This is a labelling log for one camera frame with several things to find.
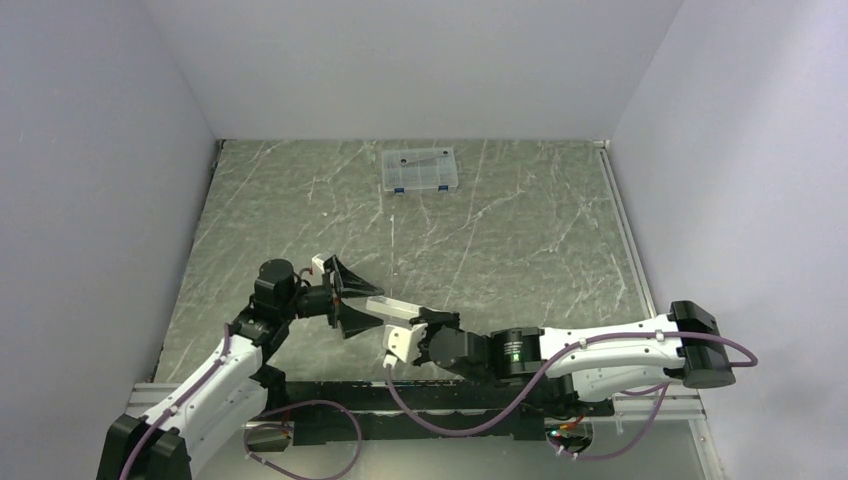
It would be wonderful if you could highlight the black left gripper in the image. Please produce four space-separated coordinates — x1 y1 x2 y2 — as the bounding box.
279 257 383 338

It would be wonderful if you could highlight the white remote control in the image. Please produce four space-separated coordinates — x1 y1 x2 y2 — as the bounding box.
365 296 422 324

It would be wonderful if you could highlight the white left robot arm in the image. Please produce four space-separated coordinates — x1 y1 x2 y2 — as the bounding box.
97 256 384 479

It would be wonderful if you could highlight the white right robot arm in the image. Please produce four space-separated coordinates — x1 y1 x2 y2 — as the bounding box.
409 300 736 415

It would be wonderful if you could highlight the clear plastic organizer box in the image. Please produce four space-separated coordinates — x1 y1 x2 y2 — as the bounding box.
379 147 459 195

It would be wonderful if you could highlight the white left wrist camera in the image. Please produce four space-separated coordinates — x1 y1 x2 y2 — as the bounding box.
311 254 330 276

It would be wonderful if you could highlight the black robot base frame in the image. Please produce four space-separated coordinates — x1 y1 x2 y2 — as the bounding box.
252 365 615 446

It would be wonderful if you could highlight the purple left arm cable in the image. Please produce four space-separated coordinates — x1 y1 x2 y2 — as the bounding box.
119 323 364 480

